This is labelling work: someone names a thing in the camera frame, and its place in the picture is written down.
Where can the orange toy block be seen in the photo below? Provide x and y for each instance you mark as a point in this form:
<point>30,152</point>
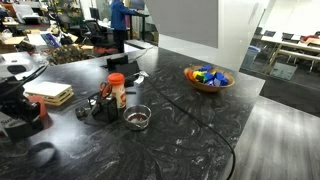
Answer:
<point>189,75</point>

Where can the blue toy block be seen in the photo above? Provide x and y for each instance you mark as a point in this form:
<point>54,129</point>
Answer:
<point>221,79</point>
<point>205,68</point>
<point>210,83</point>
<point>208,77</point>

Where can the red plastic cup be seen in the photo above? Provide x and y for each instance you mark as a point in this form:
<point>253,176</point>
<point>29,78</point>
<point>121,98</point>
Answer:
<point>42,105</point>

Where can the black desk organizer holder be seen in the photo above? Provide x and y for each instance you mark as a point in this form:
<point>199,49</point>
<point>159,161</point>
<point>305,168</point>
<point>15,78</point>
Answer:
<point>108,112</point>

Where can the black pen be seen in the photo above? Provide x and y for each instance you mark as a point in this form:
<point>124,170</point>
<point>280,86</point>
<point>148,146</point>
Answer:
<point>131,92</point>

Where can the grey partition panel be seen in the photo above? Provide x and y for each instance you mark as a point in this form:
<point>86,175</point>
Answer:
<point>186,20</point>

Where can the sugar jar with white label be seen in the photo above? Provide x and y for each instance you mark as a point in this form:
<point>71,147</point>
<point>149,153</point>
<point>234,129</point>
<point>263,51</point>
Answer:
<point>6,120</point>

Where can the black flat pad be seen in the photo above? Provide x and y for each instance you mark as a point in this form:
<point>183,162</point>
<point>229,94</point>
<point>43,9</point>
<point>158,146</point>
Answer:
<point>128,70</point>

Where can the black office chair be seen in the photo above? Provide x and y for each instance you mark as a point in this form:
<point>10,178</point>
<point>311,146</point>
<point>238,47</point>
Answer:
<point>96,33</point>

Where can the flat wooden box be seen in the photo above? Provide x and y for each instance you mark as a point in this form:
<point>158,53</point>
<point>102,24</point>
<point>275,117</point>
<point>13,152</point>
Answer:
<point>50,90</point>

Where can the long white meeting table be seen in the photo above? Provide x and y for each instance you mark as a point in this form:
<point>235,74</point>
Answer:
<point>293,45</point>

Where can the small steel bowl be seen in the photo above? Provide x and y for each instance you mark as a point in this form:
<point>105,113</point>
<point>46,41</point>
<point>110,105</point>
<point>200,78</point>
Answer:
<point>137,117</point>

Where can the black standing desk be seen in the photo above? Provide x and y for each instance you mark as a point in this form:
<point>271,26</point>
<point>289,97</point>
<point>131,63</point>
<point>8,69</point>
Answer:
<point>143,16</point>

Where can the grey floor crate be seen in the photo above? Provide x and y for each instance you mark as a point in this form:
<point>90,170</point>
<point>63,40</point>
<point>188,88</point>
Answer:
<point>283,70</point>

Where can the wooden bowl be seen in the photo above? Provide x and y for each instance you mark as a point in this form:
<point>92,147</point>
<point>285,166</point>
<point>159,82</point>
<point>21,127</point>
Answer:
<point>208,88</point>

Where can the long white bench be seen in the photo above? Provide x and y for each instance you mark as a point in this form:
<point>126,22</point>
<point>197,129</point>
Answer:
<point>300,55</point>

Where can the dark computer monitor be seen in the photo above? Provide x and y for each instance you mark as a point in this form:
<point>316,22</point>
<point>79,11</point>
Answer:
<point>137,4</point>

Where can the blue recycling bin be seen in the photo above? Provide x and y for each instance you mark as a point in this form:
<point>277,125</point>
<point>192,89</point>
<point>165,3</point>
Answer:
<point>250,56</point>

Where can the black box device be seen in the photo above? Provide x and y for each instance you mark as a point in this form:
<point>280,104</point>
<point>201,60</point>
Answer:
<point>116,62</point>

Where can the black meeting chair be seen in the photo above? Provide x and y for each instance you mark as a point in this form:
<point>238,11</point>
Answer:
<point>269,33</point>
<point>287,36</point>

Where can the yellow toy block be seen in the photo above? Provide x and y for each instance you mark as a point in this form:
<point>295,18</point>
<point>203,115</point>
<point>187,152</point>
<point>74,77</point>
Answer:
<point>197,74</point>

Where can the small dark monitor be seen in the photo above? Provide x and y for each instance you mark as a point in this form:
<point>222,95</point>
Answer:
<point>94,13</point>

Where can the orange lid spice bottle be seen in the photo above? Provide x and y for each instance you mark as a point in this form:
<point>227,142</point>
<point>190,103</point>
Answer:
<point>117,87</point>

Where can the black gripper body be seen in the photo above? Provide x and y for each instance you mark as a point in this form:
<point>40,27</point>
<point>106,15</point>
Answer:
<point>16,98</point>

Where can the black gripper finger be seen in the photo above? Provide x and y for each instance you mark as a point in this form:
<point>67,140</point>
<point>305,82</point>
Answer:
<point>23,129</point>

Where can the crumpled white wrapper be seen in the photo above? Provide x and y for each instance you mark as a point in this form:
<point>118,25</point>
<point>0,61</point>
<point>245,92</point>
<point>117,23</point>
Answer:
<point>141,77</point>

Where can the person in blue jacket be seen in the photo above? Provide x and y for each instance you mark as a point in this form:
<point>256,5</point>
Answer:
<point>119,20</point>

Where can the grey wrist camera bar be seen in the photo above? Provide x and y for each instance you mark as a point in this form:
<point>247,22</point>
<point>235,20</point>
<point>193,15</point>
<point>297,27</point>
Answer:
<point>15,60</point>

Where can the small metal measuring cup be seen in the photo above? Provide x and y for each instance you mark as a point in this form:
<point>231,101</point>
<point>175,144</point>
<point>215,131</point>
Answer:
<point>80,112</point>

